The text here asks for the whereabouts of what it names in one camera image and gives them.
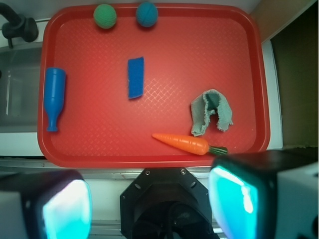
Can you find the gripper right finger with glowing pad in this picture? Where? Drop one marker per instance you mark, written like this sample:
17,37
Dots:
266,195

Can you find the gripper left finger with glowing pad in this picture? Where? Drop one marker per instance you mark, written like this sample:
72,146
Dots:
46,205

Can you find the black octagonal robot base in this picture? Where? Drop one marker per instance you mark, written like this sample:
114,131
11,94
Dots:
166,203

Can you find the blue plastic bottle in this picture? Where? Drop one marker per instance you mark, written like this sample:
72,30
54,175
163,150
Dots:
54,93

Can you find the orange toy carrot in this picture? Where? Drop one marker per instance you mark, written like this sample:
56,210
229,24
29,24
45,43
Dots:
190,144

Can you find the teal crumpled cloth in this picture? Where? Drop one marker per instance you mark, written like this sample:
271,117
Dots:
206,105

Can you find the steel sink basin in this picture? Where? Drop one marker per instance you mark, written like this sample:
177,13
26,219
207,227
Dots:
19,87

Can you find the blue sponge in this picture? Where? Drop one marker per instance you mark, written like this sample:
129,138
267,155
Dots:
135,78

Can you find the red plastic tray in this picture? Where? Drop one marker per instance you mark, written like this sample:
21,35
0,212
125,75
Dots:
191,49

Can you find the black faucet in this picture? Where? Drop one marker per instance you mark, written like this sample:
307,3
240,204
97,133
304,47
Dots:
17,25

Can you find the green knitted ball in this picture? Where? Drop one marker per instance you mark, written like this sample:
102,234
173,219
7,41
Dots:
105,16

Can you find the blue knitted ball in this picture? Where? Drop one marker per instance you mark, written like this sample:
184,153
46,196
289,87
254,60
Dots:
147,14

